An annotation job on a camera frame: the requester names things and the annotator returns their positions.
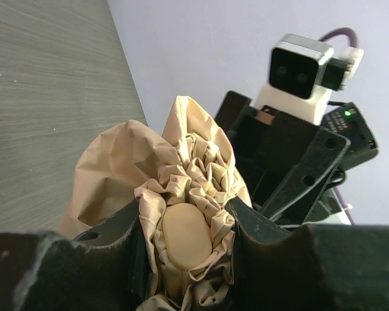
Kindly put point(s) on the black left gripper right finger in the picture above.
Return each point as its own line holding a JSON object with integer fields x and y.
{"x": 315, "y": 267}

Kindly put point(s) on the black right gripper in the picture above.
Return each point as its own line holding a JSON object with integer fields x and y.
{"x": 285, "y": 162}

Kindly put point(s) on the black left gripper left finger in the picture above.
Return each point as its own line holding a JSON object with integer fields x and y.
{"x": 103, "y": 268}

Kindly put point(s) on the cream folding umbrella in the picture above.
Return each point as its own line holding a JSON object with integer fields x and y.
{"x": 191, "y": 161}

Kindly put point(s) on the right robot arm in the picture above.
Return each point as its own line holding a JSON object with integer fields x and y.
{"x": 344, "y": 119}

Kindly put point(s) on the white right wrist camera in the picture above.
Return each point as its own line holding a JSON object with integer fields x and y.
{"x": 304, "y": 72}

